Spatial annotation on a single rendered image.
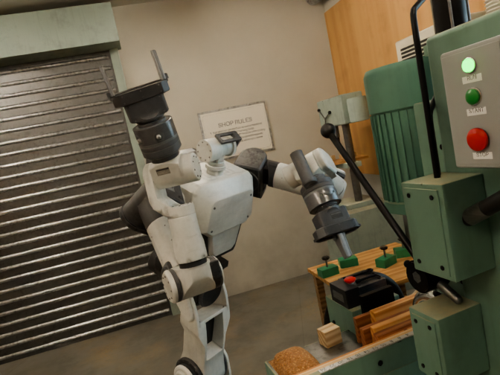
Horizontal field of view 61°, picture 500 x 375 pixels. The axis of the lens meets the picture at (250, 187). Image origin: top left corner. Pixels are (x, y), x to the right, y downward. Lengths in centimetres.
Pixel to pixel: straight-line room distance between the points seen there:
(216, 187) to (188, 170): 31
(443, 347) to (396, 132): 41
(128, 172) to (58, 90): 87
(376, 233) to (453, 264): 267
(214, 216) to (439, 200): 72
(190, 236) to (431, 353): 52
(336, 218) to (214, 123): 286
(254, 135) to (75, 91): 157
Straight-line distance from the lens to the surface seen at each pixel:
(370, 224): 332
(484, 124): 62
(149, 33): 395
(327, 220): 107
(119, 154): 377
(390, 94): 90
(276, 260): 411
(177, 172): 94
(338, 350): 107
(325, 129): 98
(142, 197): 115
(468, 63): 62
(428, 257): 73
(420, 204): 71
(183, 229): 95
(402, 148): 90
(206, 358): 159
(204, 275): 98
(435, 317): 77
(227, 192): 125
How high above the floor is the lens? 142
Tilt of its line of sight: 7 degrees down
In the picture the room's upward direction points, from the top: 12 degrees counter-clockwise
